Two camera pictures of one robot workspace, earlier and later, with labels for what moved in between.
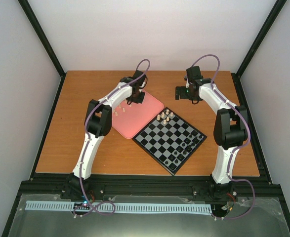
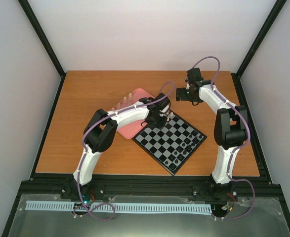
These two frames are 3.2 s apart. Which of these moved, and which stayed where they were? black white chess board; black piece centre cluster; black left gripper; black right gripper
Moved: black left gripper
Stayed: black piece centre cluster; black right gripper; black white chess board
